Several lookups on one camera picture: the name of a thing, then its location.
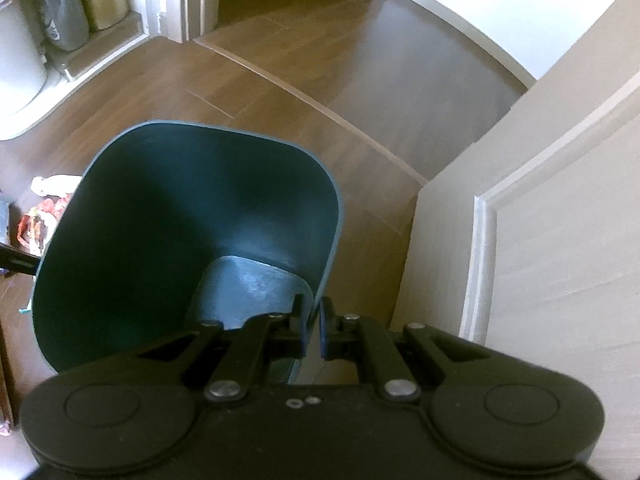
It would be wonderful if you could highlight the white paper wad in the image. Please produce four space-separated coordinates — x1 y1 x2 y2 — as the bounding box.
29 174 81 197

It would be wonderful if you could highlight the white bookshelf unit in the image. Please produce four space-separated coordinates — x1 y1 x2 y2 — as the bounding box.
1 0 156 141

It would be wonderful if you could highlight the red and white plastic bag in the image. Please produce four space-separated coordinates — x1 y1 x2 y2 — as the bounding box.
16 194 72 256

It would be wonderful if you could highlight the dark teal plastic trash bin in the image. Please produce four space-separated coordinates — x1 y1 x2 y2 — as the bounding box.
32 122 343 373

